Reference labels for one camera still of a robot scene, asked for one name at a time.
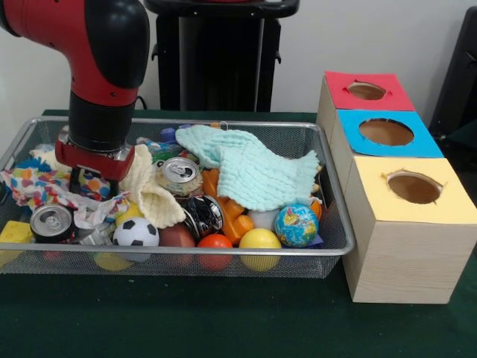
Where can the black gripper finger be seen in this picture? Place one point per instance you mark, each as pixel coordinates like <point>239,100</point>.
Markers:
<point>75,182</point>
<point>115,188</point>

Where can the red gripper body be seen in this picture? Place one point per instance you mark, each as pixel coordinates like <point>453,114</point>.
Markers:
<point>93,164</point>

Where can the colourful spotted cloth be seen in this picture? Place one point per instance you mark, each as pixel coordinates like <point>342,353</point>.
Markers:
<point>37,186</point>

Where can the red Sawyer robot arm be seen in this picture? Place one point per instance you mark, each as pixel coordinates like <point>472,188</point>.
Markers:
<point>104,56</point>

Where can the wooden box with three holes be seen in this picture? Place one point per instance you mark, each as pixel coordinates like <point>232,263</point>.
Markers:
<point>402,268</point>

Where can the cream waffle cloth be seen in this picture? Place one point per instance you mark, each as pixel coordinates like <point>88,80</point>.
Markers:
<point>153,197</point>

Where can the silver top drink can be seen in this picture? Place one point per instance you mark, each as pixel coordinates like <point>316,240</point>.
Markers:
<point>52,223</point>

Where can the small soccer ball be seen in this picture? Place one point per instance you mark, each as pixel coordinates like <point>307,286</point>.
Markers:
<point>136,233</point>

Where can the green label drink can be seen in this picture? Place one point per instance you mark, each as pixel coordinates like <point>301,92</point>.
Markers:
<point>179,175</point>

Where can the brown football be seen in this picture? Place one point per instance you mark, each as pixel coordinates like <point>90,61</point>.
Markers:
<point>177,236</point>

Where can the crushed black drink can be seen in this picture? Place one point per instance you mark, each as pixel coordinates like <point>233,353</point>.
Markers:
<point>203,216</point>

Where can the orange ball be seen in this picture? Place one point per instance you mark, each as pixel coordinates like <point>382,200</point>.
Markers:
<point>215,242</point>

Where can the mint green waffle cloth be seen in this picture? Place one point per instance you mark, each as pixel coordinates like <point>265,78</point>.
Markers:
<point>253,168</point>

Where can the dark green tablecloth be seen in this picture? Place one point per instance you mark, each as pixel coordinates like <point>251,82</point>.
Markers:
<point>186,317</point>

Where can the yellow ball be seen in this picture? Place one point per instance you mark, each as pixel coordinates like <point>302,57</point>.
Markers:
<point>260,240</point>

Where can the globe print ball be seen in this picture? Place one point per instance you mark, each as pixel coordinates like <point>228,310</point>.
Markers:
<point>297,225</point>

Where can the black upright panel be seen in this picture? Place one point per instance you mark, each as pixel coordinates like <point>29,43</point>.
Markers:
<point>458,74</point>

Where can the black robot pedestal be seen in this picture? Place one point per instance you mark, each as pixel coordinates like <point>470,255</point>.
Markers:
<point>220,56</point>

